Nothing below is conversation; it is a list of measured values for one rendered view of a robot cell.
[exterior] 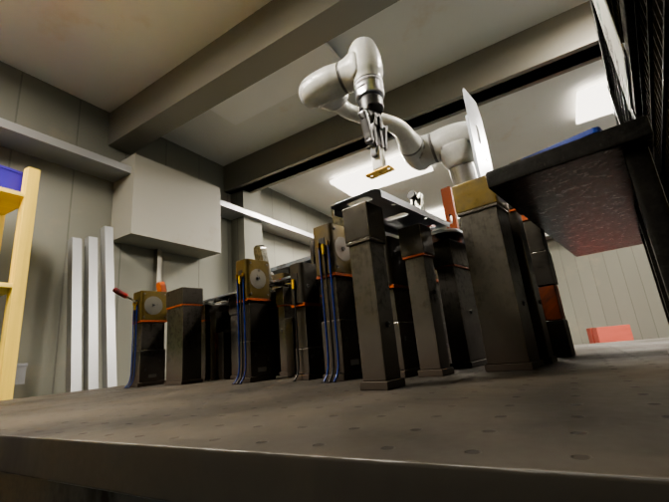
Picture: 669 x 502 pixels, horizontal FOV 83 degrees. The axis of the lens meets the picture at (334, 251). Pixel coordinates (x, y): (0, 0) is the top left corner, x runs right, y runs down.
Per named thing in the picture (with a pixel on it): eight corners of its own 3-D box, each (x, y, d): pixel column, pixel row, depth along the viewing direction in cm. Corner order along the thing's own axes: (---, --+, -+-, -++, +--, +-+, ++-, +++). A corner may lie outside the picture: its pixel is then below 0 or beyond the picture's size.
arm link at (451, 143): (478, 301, 168) (532, 290, 159) (476, 309, 153) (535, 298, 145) (430, 137, 171) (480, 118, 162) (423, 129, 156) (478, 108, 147)
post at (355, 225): (359, 390, 56) (340, 209, 63) (378, 385, 60) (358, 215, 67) (388, 389, 53) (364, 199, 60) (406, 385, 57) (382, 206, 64)
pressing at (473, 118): (487, 220, 81) (459, 86, 90) (503, 230, 89) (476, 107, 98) (490, 219, 80) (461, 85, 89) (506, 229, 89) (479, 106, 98)
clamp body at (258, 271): (227, 385, 102) (225, 261, 111) (262, 380, 111) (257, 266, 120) (242, 385, 98) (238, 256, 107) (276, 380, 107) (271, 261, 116)
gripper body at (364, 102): (367, 112, 121) (371, 136, 119) (352, 100, 115) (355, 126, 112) (387, 100, 117) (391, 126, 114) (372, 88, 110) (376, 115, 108)
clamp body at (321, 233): (313, 384, 79) (301, 227, 88) (347, 378, 87) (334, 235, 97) (336, 384, 75) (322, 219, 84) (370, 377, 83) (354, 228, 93)
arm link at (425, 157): (395, 136, 163) (426, 125, 158) (408, 157, 179) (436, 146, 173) (400, 162, 159) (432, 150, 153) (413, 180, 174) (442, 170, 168)
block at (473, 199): (485, 372, 67) (450, 186, 77) (499, 368, 73) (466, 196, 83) (534, 370, 62) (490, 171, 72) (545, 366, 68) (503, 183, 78)
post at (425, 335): (417, 376, 69) (396, 228, 77) (430, 374, 73) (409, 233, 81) (443, 376, 66) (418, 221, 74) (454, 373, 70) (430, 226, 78)
